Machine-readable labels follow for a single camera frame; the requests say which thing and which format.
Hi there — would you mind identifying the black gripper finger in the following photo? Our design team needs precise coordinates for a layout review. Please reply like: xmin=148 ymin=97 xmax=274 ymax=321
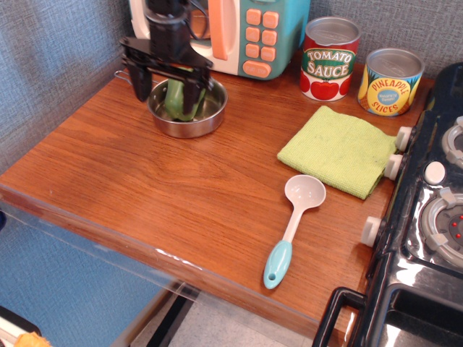
xmin=183 ymin=77 xmax=205 ymax=115
xmin=128 ymin=64 xmax=152 ymax=102

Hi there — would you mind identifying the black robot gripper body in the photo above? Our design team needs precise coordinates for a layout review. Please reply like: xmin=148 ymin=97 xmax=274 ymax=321
xmin=120 ymin=10 xmax=212 ymax=90

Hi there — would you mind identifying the green toy bell pepper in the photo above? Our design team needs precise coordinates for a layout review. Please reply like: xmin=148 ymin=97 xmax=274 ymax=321
xmin=164 ymin=79 xmax=204 ymax=121

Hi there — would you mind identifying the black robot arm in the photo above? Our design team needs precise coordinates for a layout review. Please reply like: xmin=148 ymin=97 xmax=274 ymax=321
xmin=120 ymin=1 xmax=213 ymax=113

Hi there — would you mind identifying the silver metal bowl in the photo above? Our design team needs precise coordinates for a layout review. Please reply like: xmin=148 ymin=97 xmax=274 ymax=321
xmin=114 ymin=69 xmax=229 ymax=140

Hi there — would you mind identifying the teal toy microwave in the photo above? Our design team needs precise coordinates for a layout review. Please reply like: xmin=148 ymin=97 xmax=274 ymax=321
xmin=129 ymin=1 xmax=310 ymax=80

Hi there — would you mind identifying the tomato sauce can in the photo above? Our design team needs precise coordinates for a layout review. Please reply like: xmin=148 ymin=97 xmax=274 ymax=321
xmin=300 ymin=17 xmax=361 ymax=101

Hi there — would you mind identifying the green folded cloth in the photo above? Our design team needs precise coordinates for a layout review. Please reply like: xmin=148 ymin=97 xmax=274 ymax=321
xmin=277 ymin=106 xmax=397 ymax=200

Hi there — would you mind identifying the pineapple slices can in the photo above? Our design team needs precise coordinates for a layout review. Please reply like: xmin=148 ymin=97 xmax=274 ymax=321
xmin=357 ymin=48 xmax=425 ymax=117

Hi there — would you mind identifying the orange object at corner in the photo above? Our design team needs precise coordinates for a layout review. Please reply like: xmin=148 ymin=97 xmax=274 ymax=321
xmin=14 ymin=332 xmax=51 ymax=347

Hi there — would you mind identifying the black toy stove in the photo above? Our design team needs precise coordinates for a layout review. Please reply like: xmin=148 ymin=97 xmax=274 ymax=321
xmin=313 ymin=63 xmax=462 ymax=346

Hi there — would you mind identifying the white spoon teal handle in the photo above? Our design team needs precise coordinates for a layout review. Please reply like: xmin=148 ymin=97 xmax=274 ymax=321
xmin=263 ymin=174 xmax=326 ymax=290

